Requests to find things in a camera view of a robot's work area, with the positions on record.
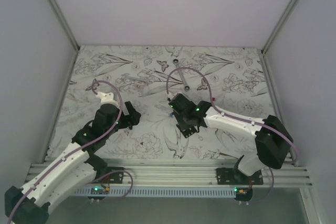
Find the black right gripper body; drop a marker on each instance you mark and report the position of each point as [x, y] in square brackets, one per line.
[180, 118]

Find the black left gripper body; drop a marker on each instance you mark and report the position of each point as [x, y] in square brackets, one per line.
[126, 120]

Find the black fuse box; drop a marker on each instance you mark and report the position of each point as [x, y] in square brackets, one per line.
[189, 131]

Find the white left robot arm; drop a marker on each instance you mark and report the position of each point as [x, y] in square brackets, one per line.
[75, 167]

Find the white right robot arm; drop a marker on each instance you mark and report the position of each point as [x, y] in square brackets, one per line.
[272, 140]

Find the clear plastic fuse cover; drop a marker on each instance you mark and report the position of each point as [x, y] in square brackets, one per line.
[144, 91]

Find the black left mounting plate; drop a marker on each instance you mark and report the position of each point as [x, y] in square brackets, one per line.
[109, 175]

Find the black mounting plate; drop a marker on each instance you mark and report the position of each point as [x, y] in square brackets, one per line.
[109, 175]
[230, 176]

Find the silver ratchet wrench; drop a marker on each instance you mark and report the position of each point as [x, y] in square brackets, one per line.
[177, 66]

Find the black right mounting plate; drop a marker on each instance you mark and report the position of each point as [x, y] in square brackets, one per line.
[230, 176]

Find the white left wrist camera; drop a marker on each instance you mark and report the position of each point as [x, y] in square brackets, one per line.
[107, 98]

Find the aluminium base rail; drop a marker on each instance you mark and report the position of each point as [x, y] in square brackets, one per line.
[198, 172]

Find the white slotted cable duct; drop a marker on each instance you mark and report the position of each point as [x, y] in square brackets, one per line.
[172, 192]

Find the aluminium frame post right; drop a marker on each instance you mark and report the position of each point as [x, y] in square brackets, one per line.
[279, 25]

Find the aluminium frame post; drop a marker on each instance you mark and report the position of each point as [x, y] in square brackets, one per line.
[63, 23]
[279, 25]

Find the aluminium frame post left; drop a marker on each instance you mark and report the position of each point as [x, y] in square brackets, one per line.
[63, 23]

